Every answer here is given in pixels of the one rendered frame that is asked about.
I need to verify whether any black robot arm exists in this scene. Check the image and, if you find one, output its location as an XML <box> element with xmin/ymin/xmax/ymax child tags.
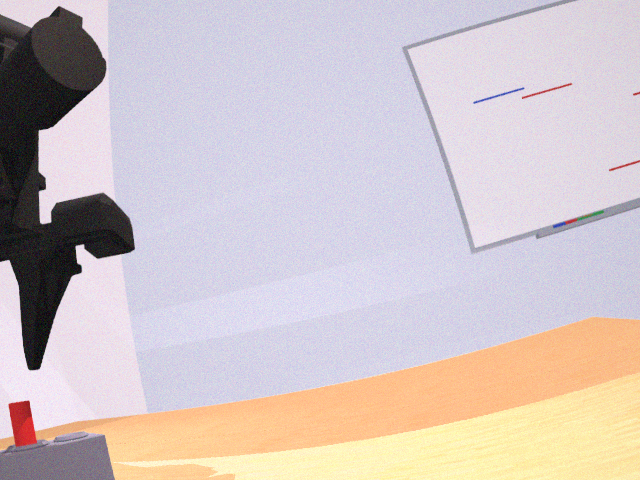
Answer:
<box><xmin>0</xmin><ymin>6</ymin><xmax>107</xmax><ymax>228</ymax></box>

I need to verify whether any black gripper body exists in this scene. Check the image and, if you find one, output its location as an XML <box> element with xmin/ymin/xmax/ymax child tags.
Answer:
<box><xmin>0</xmin><ymin>139</ymin><xmax>135</xmax><ymax>262</ymax></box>

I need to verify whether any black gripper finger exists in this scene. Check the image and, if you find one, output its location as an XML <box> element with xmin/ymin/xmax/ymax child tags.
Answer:
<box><xmin>8</xmin><ymin>249</ymin><xmax>82</xmax><ymax>371</ymax></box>

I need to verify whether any red peg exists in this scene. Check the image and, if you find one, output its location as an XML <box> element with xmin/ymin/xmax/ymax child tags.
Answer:
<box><xmin>8</xmin><ymin>401</ymin><xmax>37</xmax><ymax>447</ymax></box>

